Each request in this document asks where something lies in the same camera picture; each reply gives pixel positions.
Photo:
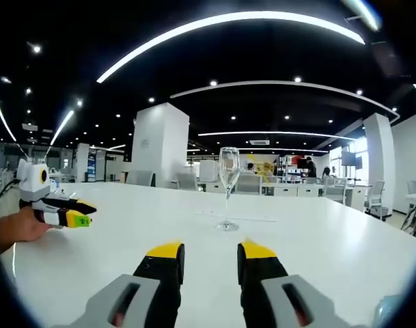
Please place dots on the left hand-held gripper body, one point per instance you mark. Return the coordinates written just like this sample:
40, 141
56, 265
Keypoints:
33, 189

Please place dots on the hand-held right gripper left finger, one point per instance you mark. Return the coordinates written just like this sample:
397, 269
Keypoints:
160, 273

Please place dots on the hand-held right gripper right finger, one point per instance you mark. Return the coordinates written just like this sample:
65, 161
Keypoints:
262, 273

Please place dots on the clear stemmed glass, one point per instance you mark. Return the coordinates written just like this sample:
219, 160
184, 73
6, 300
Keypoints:
229, 177

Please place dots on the person's left hand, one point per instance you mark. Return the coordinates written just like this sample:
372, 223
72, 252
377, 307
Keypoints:
23, 227

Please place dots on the grey office chair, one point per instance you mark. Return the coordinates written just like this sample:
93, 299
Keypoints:
141, 178
187, 181
250, 184
334, 189
375, 198

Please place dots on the white table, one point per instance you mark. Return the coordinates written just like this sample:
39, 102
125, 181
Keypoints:
330, 246

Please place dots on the white square pillar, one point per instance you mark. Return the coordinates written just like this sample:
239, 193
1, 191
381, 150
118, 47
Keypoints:
160, 147
378, 153

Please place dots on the yellow figure decoration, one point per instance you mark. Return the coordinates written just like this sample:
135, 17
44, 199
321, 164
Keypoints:
265, 169

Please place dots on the white shelf with red boxes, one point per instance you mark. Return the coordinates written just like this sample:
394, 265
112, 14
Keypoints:
293, 165

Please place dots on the white box cabinet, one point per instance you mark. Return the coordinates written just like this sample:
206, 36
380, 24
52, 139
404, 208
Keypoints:
208, 171

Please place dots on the ceiling air vent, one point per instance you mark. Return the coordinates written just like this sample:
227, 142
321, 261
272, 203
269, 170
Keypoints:
259, 142

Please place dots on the black monitor screen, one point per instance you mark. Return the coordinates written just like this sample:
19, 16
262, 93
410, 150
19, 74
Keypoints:
351, 159

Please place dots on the group of round ceiling lights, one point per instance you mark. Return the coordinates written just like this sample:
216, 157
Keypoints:
213, 83

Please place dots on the long curved ceiling light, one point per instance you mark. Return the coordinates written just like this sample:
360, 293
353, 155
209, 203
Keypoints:
228, 18

